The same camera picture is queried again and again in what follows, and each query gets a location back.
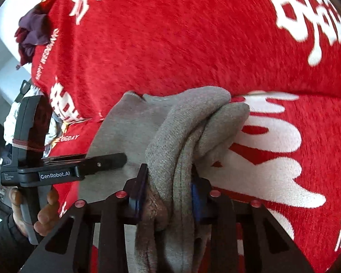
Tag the person's left forearm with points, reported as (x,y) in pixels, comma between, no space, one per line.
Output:
(2,247)

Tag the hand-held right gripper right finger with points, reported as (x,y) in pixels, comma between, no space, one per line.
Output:
(197,202)

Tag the purple cloth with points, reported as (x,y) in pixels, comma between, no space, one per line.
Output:
(31,34)

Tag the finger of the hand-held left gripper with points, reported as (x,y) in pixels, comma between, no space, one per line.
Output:
(102,163)

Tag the person's left hand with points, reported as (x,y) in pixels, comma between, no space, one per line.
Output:
(47,213)

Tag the light floral cloth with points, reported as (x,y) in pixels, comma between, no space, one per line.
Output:
(54,129)

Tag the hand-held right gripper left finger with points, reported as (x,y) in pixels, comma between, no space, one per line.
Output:
(139,194)

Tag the grey sweater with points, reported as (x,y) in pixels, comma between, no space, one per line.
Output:
(173,136)

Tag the red printed blanket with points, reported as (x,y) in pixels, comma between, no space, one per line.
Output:
(187,48)

